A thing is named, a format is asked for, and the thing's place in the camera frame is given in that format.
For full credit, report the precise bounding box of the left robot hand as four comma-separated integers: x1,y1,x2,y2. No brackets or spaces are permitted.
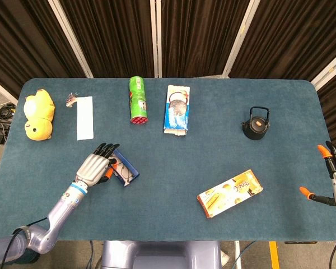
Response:
74,142,120,187

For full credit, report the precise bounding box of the blue and white glasses case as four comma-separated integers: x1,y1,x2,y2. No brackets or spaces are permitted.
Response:
109,148,140,188

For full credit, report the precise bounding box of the lavender robot base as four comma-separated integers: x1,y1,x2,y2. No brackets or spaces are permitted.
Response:
100,240,222,269

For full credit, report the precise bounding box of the white paper strip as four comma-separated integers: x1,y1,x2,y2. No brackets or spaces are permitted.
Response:
76,96,95,141

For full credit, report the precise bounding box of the small frayed tassel bundle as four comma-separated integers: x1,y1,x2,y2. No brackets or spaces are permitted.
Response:
66,92,81,108

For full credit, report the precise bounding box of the yellow plush duck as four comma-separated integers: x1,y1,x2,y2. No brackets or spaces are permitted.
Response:
23,89,56,141

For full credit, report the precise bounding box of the green cylindrical chip can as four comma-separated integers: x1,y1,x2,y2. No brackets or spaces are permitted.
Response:
128,76,149,125

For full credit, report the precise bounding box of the blue-green table mat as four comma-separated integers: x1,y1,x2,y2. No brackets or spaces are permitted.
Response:
0,77,336,242

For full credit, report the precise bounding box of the black cast iron teapot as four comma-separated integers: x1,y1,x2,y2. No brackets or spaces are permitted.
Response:
241,106,271,141

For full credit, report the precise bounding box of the blue and white cookie box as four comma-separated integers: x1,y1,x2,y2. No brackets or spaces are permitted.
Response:
163,85,190,137

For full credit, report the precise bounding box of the yellow and orange snack box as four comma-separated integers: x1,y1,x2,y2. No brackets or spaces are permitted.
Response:
196,169,264,219

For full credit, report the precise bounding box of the white table leg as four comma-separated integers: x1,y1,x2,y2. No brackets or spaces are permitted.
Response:
234,240,242,269

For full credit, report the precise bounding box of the black cable bundle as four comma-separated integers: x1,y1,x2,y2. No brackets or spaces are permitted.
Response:
0,103,16,122

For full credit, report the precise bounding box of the white partition frame post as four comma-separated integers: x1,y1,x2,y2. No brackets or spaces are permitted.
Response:
221,0,261,78
310,46,336,91
47,0,94,78
149,0,163,78

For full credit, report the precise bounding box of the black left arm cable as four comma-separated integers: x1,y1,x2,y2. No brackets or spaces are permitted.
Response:
0,217,50,269

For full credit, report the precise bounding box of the blue floor cable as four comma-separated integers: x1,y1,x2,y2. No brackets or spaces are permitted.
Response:
231,240,258,269

